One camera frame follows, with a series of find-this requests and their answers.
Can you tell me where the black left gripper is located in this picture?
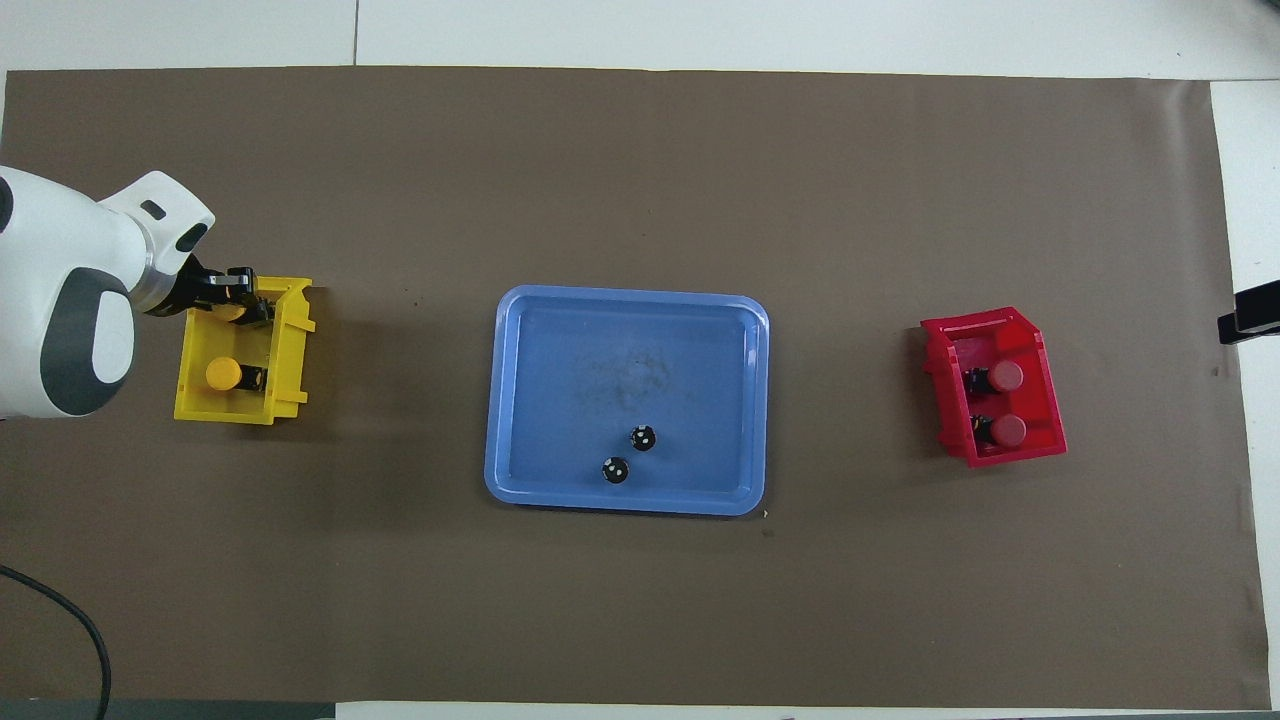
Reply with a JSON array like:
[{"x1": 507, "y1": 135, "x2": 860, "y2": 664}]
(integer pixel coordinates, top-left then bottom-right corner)
[{"x1": 168, "y1": 256, "x2": 277, "y2": 327}]

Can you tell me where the red push button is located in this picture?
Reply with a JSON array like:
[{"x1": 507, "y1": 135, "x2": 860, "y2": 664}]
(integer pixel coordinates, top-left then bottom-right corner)
[
  {"x1": 965, "y1": 360, "x2": 1025, "y2": 394},
  {"x1": 970, "y1": 413, "x2": 1029, "y2": 448}
]

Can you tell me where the yellow plastic bin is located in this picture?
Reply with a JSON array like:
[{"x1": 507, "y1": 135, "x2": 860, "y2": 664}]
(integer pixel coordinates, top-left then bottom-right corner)
[{"x1": 173, "y1": 274, "x2": 317, "y2": 426}]

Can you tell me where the red plastic bin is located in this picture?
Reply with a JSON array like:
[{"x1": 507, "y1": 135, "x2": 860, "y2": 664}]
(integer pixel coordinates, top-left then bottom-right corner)
[{"x1": 919, "y1": 306, "x2": 1068, "y2": 469}]

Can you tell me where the blue plastic tray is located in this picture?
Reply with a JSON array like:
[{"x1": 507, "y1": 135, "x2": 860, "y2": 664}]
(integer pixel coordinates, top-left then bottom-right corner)
[{"x1": 484, "y1": 285, "x2": 771, "y2": 517}]

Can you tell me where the brown table mat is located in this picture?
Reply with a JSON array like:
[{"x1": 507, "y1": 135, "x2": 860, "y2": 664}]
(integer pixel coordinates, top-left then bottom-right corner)
[{"x1": 0, "y1": 66, "x2": 1271, "y2": 709}]

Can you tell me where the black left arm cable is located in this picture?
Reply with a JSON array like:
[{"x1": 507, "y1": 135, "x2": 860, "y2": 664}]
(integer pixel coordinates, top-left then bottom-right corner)
[{"x1": 0, "y1": 565, "x2": 112, "y2": 720}]

